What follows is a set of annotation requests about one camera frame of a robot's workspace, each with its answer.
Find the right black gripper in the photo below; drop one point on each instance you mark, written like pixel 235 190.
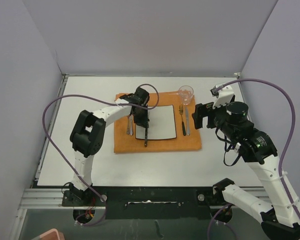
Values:
pixel 204 110

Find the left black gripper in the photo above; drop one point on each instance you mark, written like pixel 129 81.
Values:
pixel 143 121

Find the silver knife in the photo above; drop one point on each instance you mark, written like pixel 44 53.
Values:
pixel 187 121

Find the silver spoon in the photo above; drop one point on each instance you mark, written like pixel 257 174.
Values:
pixel 131 125

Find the green handled utensil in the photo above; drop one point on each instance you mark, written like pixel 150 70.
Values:
pixel 182 120

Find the clear plastic cup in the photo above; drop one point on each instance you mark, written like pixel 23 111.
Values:
pixel 186 94

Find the white square plate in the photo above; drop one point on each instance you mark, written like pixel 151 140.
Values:
pixel 161 123

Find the orange cloth placemat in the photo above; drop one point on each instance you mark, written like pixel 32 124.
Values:
pixel 124 143

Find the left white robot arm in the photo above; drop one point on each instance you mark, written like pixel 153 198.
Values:
pixel 88 134

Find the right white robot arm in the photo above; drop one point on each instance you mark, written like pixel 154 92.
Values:
pixel 279 218

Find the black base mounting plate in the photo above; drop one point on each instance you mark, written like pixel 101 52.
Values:
pixel 147 203

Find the pink box corner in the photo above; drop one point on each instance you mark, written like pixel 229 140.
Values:
pixel 52 234

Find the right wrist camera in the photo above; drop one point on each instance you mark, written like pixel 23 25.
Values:
pixel 223 94

